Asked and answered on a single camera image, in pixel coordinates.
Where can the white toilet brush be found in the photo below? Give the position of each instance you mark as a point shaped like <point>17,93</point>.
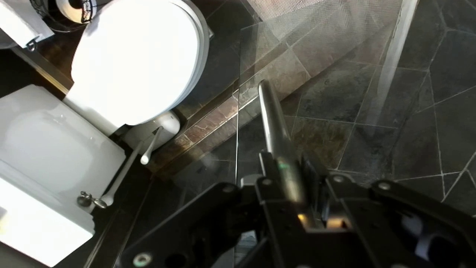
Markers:
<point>145,157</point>

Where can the white toilet tank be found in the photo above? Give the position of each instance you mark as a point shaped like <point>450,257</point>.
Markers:
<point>49,163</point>

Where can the white toilet bowl with lid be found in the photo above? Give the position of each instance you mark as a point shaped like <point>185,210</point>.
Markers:
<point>134,59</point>

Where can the glass shower door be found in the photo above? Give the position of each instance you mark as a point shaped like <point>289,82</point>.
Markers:
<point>396,123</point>

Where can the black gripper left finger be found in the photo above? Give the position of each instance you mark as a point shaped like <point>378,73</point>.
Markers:
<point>198,223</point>

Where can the brown tiled shower curb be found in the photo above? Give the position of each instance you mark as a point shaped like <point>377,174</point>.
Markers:
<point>209,128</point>

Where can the chrome flush lever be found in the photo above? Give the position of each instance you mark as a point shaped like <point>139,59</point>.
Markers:
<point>91,199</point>

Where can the hanging toilet paper sheet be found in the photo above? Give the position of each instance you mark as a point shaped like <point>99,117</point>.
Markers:
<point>20,19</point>

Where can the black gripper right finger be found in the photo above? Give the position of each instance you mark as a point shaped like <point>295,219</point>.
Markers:
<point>406,223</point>

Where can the spare toilet paper roll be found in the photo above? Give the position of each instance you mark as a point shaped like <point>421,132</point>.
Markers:
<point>75,7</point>

